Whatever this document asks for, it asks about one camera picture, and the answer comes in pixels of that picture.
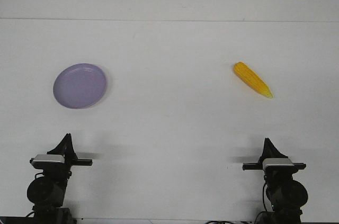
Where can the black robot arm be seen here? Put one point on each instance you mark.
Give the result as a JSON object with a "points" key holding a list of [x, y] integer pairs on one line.
{"points": [[285, 194], [47, 190]]}

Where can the purple round plate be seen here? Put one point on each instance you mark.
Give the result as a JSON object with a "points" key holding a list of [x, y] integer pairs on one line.
{"points": [[80, 86]]}

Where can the yellow corn cob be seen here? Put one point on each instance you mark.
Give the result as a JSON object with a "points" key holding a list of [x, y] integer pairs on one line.
{"points": [[251, 79]]}

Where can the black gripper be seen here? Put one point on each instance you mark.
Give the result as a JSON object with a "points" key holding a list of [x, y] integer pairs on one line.
{"points": [[71, 159], [272, 171]]}

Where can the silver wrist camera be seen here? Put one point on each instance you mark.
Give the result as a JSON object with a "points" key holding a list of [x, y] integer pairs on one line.
{"points": [[44, 161], [277, 162]]}

